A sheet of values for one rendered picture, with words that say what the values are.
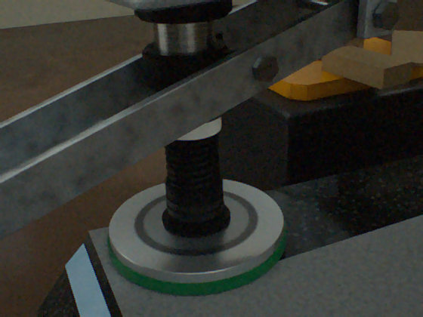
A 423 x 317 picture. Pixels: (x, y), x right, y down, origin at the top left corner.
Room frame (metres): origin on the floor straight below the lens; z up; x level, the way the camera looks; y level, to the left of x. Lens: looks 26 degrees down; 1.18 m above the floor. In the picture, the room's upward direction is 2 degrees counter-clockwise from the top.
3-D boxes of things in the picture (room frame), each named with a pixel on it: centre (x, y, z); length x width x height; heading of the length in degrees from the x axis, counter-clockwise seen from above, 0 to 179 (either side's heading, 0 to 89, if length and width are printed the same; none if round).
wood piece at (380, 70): (1.25, -0.37, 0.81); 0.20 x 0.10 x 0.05; 33
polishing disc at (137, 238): (0.55, 0.03, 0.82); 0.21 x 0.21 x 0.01
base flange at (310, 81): (1.50, -0.31, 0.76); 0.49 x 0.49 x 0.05; 25
